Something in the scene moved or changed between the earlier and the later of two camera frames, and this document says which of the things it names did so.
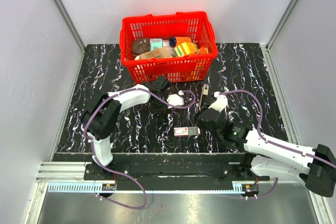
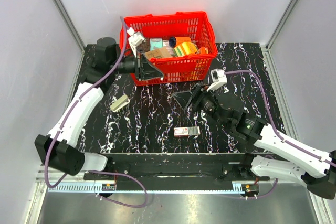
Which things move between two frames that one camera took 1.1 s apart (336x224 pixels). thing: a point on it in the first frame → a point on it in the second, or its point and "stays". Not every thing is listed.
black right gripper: (200, 122) → (184, 98)
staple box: (186, 131) stays
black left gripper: (154, 109) → (144, 70)
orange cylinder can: (174, 40) stays
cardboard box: (159, 53) stays
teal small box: (155, 43) stays
